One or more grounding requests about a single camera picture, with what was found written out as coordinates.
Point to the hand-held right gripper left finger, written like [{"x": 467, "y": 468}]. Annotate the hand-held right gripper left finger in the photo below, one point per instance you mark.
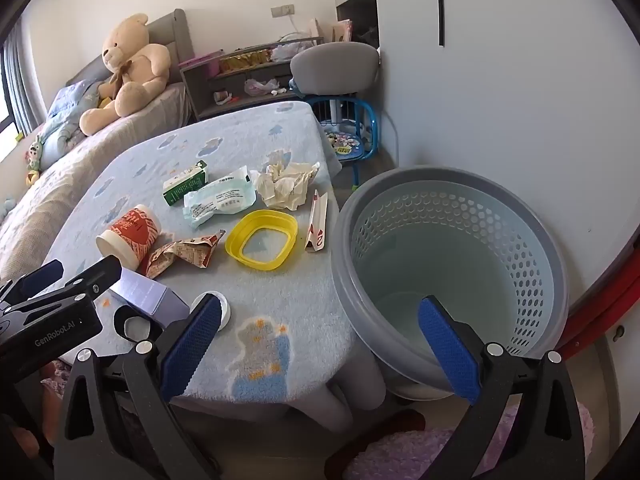
[{"x": 192, "y": 345}]

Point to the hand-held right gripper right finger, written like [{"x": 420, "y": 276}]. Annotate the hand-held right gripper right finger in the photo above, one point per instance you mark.
[{"x": 447, "y": 350}]

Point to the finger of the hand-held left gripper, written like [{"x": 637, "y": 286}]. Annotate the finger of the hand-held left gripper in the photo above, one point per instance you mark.
[
  {"x": 92, "y": 280},
  {"x": 42, "y": 276}
]

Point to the purple cardboard box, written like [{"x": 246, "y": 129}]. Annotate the purple cardboard box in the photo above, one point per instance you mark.
[{"x": 150, "y": 295}]

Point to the red patterned paper cup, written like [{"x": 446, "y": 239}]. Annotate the red patterned paper cup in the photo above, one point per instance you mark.
[{"x": 132, "y": 232}]

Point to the red and white snack wrapper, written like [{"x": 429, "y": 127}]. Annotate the red and white snack wrapper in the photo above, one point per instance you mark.
[{"x": 185, "y": 252}]

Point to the grey perforated plastic basket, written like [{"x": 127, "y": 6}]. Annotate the grey perforated plastic basket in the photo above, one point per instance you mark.
[{"x": 380, "y": 240}]

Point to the white round cap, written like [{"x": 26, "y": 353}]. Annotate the white round cap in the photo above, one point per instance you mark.
[{"x": 225, "y": 312}]

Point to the black roll with white core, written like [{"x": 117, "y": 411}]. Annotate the black roll with white core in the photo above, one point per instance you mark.
[{"x": 120, "y": 325}]

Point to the blue printed blanket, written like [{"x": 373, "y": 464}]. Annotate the blue printed blanket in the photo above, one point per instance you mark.
[{"x": 280, "y": 285}]

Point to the purple fluffy cloth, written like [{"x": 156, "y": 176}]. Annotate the purple fluffy cloth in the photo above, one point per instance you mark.
[{"x": 400, "y": 450}]

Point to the small green doll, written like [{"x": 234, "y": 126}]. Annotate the small green doll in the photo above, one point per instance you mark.
[{"x": 34, "y": 157}]

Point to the bed with beige cover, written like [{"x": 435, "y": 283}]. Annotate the bed with beige cover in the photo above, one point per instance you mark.
[{"x": 100, "y": 150}]

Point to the green and white carton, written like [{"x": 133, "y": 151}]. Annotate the green and white carton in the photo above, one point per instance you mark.
[{"x": 182, "y": 185}]

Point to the pale green wipes packet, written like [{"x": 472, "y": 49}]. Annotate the pale green wipes packet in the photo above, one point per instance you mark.
[{"x": 220, "y": 200}]

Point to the red hoop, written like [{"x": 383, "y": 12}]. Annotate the red hoop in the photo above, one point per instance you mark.
[{"x": 600, "y": 320}]

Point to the blue patterned pillow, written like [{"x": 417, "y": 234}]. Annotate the blue patterned pillow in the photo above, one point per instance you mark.
[{"x": 65, "y": 115}]

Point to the red and white chopstick sleeve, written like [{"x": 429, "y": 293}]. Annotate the red and white chopstick sleeve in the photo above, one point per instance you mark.
[{"x": 316, "y": 230}]

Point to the crumpled beige paper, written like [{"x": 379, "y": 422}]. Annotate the crumpled beige paper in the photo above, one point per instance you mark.
[{"x": 282, "y": 185}]

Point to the grey curtain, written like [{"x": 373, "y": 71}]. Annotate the grey curtain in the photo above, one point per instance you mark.
[{"x": 20, "y": 80}]

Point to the tan teddy bear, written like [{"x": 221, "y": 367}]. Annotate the tan teddy bear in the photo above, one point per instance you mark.
[{"x": 135, "y": 65}]

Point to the grey shelf unit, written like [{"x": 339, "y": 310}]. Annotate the grey shelf unit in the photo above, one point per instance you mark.
[{"x": 200, "y": 85}]

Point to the blue child's chair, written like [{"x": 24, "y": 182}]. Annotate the blue child's chair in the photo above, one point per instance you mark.
[{"x": 345, "y": 145}]

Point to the pink plastic box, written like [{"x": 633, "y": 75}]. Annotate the pink plastic box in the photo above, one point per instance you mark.
[{"x": 205, "y": 62}]

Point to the white and pink plastic bag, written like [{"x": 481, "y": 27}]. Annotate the white and pink plastic bag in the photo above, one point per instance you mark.
[{"x": 257, "y": 87}]

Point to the grey bed headboard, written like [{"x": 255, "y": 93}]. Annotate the grey bed headboard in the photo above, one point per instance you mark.
[{"x": 172, "y": 30}]

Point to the gold snack packs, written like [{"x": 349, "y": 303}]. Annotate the gold snack packs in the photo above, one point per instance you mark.
[{"x": 245, "y": 59}]

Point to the white wardrobe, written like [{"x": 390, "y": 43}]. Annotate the white wardrobe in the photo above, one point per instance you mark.
[{"x": 500, "y": 85}]

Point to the clear plastic bag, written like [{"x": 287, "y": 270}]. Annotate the clear plastic bag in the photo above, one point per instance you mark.
[{"x": 290, "y": 50}]

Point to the grey chair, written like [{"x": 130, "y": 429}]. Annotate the grey chair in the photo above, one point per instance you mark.
[{"x": 332, "y": 67}]

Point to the pink gift bag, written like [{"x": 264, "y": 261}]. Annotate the pink gift bag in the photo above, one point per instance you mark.
[{"x": 341, "y": 31}]

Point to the beige wall socket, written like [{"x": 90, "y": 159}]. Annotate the beige wall socket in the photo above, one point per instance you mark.
[{"x": 282, "y": 10}]

